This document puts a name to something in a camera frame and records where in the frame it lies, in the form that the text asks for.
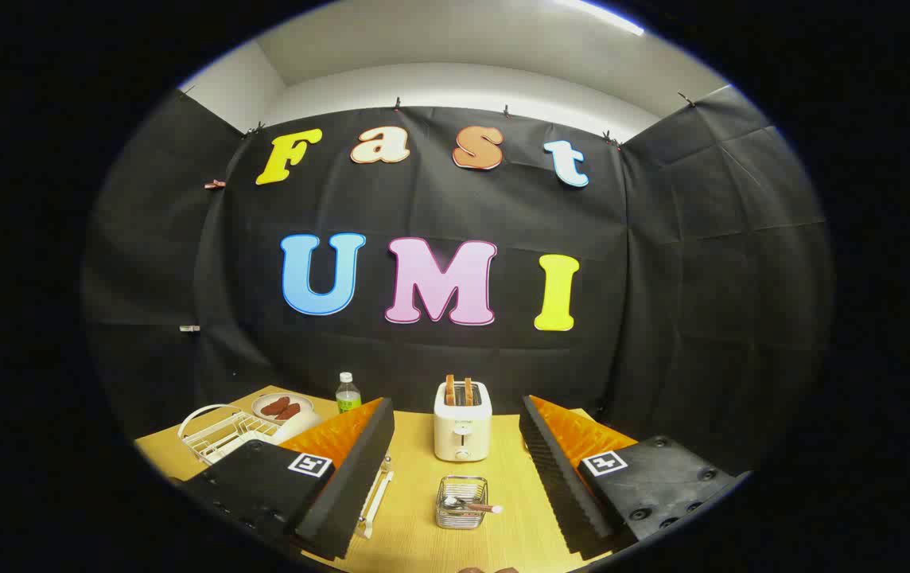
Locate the green label drink bottle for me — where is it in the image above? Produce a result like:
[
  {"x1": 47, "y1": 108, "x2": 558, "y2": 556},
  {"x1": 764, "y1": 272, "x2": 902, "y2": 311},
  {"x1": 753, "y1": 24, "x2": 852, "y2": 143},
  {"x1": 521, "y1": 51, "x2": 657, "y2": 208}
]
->
[{"x1": 336, "y1": 372, "x2": 362, "y2": 413}]

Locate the spoon with red checked handle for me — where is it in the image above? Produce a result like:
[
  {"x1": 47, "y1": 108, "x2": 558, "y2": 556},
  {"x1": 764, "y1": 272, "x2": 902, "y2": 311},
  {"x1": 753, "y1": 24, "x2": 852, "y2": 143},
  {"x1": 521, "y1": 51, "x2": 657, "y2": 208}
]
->
[{"x1": 443, "y1": 496, "x2": 504, "y2": 514}]

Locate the small white oval dish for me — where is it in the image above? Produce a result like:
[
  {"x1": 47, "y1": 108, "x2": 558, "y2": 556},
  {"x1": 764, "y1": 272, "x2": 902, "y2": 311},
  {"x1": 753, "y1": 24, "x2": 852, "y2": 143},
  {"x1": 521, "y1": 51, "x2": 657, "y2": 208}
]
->
[{"x1": 251, "y1": 393, "x2": 314, "y2": 423}]

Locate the white toaster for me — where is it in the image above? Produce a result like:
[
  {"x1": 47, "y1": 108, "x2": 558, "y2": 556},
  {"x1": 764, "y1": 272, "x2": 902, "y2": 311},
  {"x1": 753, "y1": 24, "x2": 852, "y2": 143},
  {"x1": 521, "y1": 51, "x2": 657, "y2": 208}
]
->
[{"x1": 434, "y1": 381, "x2": 493, "y2": 462}]

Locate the silver wire basket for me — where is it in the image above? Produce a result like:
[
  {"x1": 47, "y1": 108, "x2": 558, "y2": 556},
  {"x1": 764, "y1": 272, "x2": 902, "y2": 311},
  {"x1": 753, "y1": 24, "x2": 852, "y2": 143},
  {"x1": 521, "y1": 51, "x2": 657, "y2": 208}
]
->
[{"x1": 435, "y1": 475, "x2": 489, "y2": 531}]

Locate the white wire dish rack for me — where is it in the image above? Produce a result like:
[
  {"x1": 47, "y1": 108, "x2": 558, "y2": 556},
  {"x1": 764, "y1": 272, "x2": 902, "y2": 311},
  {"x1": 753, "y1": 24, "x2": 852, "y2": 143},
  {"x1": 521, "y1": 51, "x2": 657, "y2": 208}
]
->
[{"x1": 178, "y1": 403, "x2": 394, "y2": 540}]

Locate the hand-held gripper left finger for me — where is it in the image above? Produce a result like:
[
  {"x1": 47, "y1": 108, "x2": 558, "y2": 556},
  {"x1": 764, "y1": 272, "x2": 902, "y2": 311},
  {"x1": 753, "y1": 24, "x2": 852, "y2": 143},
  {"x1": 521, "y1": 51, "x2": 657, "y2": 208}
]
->
[{"x1": 171, "y1": 397, "x2": 396, "y2": 562}]

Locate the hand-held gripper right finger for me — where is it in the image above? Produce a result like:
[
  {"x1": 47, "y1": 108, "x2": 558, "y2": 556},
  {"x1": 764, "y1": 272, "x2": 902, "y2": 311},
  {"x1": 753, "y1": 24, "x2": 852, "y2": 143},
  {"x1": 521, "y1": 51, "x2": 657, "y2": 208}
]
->
[{"x1": 519, "y1": 395, "x2": 750, "y2": 560}]

